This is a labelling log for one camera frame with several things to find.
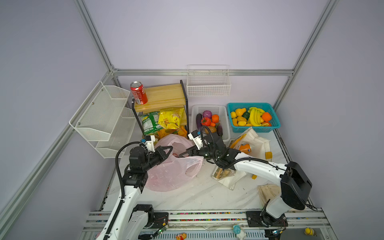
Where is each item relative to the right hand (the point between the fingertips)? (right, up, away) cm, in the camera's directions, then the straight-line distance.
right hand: (183, 153), depth 73 cm
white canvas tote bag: (+42, +2, +19) cm, 46 cm away
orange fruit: (+59, +21, +36) cm, 72 cm away
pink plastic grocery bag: (-5, -10, +1) cm, 11 cm away
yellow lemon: (+36, +23, +42) cm, 60 cm away
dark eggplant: (+8, +18, +37) cm, 42 cm away
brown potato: (+18, +12, +32) cm, 38 cm away
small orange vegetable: (+21, +20, +39) cm, 48 cm away
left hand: (-5, +2, 0) cm, 6 cm away
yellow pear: (+40, +25, +40) cm, 62 cm away
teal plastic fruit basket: (+56, +21, +39) cm, 71 cm away
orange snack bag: (-4, +11, +28) cm, 31 cm away
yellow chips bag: (-8, +18, +14) cm, 24 cm away
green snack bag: (-22, +16, +16) cm, 31 cm away
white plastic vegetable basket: (+26, +26, +41) cm, 55 cm away
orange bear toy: (0, -38, -6) cm, 38 cm away
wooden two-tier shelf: (-12, +30, +11) cm, 34 cm away
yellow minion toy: (+60, -36, -5) cm, 70 cm away
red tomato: (+13, +17, +34) cm, 40 cm away
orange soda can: (+38, 0, +19) cm, 42 cm away
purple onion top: (+15, +24, +40) cm, 49 cm away
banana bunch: (+51, +23, +37) cm, 68 cm away
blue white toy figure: (+27, -36, -6) cm, 46 cm away
